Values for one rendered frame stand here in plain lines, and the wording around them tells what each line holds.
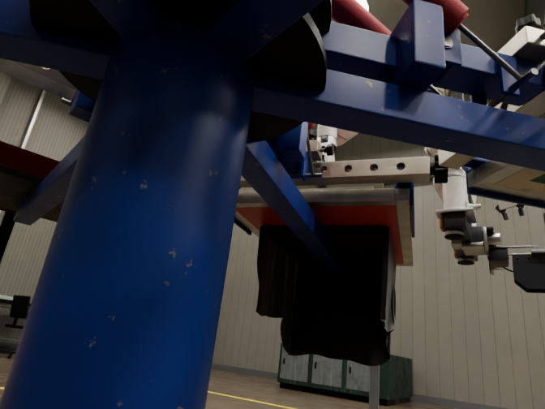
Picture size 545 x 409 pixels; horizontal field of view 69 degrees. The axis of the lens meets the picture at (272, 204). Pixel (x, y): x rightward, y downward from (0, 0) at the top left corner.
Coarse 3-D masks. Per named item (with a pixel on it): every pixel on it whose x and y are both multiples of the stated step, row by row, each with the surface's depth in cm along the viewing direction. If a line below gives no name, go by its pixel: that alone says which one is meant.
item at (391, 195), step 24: (240, 192) 125; (312, 192) 117; (336, 192) 114; (360, 192) 112; (384, 192) 110; (408, 192) 108; (240, 216) 136; (408, 216) 118; (408, 240) 140; (408, 264) 172
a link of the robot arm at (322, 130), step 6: (318, 126) 146; (324, 126) 144; (318, 132) 145; (324, 132) 142; (330, 132) 142; (336, 132) 144; (342, 132) 146; (348, 132) 145; (354, 132) 146; (336, 138) 143; (342, 138) 149; (348, 138) 149
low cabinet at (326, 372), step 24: (288, 360) 637; (312, 360) 617; (336, 360) 599; (408, 360) 661; (288, 384) 627; (312, 384) 604; (336, 384) 587; (360, 384) 570; (384, 384) 554; (408, 384) 648
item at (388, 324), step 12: (384, 228) 128; (384, 240) 127; (384, 252) 125; (384, 264) 124; (384, 276) 123; (384, 288) 121; (372, 300) 155; (384, 300) 120; (384, 312) 119; (384, 324) 126
